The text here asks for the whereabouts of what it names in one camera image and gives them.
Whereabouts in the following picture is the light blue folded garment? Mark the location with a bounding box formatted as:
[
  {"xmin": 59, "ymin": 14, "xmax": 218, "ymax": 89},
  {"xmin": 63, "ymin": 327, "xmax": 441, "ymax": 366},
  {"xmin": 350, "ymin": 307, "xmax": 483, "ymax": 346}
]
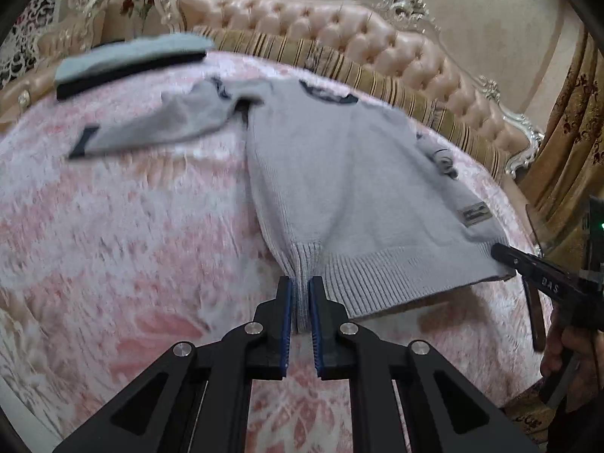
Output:
[{"xmin": 54, "ymin": 33, "xmax": 215, "ymax": 86}]

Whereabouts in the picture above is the pink floral bedspread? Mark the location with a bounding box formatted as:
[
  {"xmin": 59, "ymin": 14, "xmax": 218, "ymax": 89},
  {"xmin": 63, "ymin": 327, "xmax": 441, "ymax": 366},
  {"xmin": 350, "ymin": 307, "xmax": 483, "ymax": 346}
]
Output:
[{"xmin": 1, "ymin": 52, "xmax": 542, "ymax": 452}]

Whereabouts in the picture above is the grey knit sweater navy trim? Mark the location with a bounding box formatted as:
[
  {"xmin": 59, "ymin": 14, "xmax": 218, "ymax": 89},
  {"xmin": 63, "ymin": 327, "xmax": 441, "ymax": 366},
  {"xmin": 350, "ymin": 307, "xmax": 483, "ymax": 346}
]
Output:
[{"xmin": 71, "ymin": 77, "xmax": 512, "ymax": 331}]

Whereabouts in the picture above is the operator right hand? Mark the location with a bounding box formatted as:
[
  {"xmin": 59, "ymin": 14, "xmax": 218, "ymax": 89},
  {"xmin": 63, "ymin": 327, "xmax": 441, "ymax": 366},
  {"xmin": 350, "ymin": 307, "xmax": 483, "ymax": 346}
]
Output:
[{"xmin": 539, "ymin": 324, "xmax": 601, "ymax": 379}]

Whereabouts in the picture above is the gold patterned curtain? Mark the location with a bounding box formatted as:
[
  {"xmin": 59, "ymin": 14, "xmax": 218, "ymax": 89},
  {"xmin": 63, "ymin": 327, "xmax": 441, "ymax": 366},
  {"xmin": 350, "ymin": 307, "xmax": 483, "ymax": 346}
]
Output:
[{"xmin": 519, "ymin": 31, "xmax": 603, "ymax": 270}]

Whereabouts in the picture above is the pink tufted leather headboard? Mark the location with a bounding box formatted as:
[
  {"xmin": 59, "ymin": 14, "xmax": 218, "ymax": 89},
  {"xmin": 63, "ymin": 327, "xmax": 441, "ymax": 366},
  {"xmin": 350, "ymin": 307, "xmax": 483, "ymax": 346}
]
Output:
[{"xmin": 154, "ymin": 0, "xmax": 544, "ymax": 175}]

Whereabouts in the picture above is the dark navy folded garment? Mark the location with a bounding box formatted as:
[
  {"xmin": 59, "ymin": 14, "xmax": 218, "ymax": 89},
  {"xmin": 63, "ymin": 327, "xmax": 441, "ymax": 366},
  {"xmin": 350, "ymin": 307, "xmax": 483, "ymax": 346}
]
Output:
[{"xmin": 55, "ymin": 51, "xmax": 207, "ymax": 101}]

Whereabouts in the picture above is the black tracking camera green light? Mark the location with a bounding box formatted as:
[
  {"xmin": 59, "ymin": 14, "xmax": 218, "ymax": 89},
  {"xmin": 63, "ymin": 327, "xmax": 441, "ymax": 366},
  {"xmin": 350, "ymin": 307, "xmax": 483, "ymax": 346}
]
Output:
[{"xmin": 582, "ymin": 196, "xmax": 604, "ymax": 273}]

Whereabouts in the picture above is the white carved lattice screen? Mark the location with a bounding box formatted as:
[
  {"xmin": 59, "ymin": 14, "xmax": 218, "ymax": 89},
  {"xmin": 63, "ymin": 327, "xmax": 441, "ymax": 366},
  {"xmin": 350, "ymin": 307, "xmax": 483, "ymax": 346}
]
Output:
[{"xmin": 1, "ymin": 0, "xmax": 77, "ymax": 87}]

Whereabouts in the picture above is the striped gold bolster pillow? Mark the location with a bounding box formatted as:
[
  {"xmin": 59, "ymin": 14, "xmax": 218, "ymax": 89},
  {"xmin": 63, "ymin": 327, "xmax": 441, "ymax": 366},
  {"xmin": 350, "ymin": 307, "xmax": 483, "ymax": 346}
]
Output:
[{"xmin": 193, "ymin": 26, "xmax": 333, "ymax": 72}]

